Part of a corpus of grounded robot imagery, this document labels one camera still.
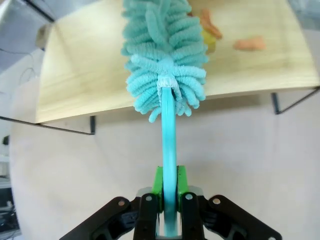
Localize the salmon red paper scrap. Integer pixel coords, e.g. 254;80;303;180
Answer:
233;35;266;52

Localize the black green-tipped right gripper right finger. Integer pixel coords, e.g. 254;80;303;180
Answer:
175;164;283;240

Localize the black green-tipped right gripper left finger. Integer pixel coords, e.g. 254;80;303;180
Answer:
58;164;165;240

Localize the yellow paper scrap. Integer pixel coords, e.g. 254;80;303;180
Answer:
202;29;217;54

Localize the teal chenille duster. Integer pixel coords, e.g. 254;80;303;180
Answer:
120;0;210;238

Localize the two-tier wooden black-framed shelf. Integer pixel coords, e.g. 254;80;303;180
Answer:
0;0;320;136

